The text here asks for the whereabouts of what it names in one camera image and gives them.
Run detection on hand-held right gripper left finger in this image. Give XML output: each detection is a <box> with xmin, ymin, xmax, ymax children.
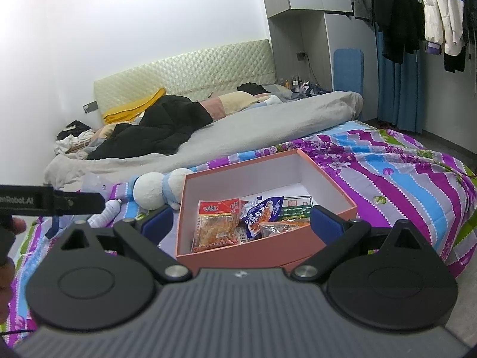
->
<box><xmin>60</xmin><ymin>206</ymin><xmax>192</xmax><ymax>284</ymax></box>

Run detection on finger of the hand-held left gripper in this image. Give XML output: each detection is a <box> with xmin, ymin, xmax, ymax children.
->
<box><xmin>52</xmin><ymin>190</ymin><xmax>106</xmax><ymax>217</ymax></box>

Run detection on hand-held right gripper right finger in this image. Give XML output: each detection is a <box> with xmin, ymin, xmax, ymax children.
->
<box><xmin>291</xmin><ymin>205</ymin><xmax>420</xmax><ymax>282</ymax></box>

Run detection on green white snack packet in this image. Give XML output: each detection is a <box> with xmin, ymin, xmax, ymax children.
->
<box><xmin>279</xmin><ymin>197</ymin><xmax>313</xmax><ymax>225</ymax></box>

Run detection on orange clear snack packet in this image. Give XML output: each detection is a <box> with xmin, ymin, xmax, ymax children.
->
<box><xmin>260</xmin><ymin>220</ymin><xmax>311</xmax><ymax>238</ymax></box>

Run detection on red header orange snack packet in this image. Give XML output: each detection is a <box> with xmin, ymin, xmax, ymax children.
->
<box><xmin>192</xmin><ymin>198</ymin><xmax>243</xmax><ymax>253</ymax></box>

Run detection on blue white snack packet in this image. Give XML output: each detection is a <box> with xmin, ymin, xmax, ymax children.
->
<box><xmin>239</xmin><ymin>196</ymin><xmax>286</xmax><ymax>238</ymax></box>

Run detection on pink cardboard box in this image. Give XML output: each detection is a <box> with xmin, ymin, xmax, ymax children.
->
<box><xmin>175</xmin><ymin>148</ymin><xmax>358</xmax><ymax>270</ymax></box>

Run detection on person's left hand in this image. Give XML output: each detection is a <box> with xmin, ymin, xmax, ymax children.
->
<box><xmin>0</xmin><ymin>217</ymin><xmax>27</xmax><ymax>301</ymax></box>

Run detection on clear plastic bag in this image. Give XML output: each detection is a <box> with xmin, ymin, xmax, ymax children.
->
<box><xmin>45</xmin><ymin>175</ymin><xmax>114</xmax><ymax>240</ymax></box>

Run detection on white plastic bottle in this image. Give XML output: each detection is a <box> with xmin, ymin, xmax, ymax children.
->
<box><xmin>87</xmin><ymin>199</ymin><xmax>122</xmax><ymax>228</ymax></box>

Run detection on white and blue plush toy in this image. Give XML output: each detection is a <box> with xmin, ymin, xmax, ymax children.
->
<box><xmin>127</xmin><ymin>168</ymin><xmax>194</xmax><ymax>210</ymax></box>

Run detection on black and white clothes pile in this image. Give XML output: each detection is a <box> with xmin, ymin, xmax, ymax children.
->
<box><xmin>54</xmin><ymin>120</ymin><xmax>97</xmax><ymax>155</ymax></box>

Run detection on purple floral printed blanket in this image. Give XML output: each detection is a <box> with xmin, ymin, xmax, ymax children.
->
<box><xmin>0</xmin><ymin>121</ymin><xmax>477</xmax><ymax>347</ymax></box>

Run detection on black jacket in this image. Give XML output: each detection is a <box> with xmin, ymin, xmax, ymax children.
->
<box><xmin>87</xmin><ymin>95</ymin><xmax>215</xmax><ymax>161</ymax></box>

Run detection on yellow folded blanket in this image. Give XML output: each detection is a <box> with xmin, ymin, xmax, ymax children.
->
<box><xmin>102</xmin><ymin>87</ymin><xmax>167</xmax><ymax>124</ymax></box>

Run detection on grey duvet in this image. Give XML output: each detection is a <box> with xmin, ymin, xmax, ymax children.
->
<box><xmin>43</xmin><ymin>90</ymin><xmax>364</xmax><ymax>191</ymax></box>

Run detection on group of small bottles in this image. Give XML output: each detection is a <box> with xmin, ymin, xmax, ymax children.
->
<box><xmin>278</xmin><ymin>76</ymin><xmax>310</xmax><ymax>92</ymax></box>

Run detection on beige pillow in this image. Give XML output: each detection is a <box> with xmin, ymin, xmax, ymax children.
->
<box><xmin>199</xmin><ymin>90</ymin><xmax>261</xmax><ymax>118</ymax></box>

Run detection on blue curtain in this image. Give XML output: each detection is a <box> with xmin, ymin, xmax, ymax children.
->
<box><xmin>374</xmin><ymin>30</ymin><xmax>425</xmax><ymax>135</ymax></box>

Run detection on dark clothes heap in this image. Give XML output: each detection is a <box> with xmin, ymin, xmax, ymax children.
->
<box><xmin>237</xmin><ymin>82</ymin><xmax>332</xmax><ymax>101</ymax></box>

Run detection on blue padded board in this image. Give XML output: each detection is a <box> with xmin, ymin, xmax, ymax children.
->
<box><xmin>333</xmin><ymin>48</ymin><xmax>364</xmax><ymax>94</ymax></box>

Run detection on cream quilted headboard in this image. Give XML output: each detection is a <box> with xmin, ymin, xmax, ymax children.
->
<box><xmin>93</xmin><ymin>38</ymin><xmax>276</xmax><ymax>120</ymax></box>

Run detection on row of hanging clothes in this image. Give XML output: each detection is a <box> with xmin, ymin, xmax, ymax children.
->
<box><xmin>345</xmin><ymin>0</ymin><xmax>477</xmax><ymax>73</ymax></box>

